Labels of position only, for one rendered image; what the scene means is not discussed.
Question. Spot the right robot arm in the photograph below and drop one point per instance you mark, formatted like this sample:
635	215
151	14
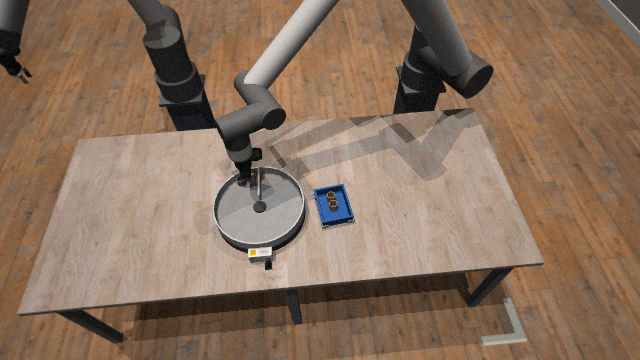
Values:
176	76

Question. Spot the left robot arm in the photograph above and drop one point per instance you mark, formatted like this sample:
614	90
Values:
467	73

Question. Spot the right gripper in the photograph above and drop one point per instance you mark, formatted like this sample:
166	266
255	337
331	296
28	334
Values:
7	59

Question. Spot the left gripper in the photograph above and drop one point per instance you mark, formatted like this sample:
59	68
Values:
243	160

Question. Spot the blue shallow tray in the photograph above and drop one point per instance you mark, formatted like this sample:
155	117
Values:
343	213

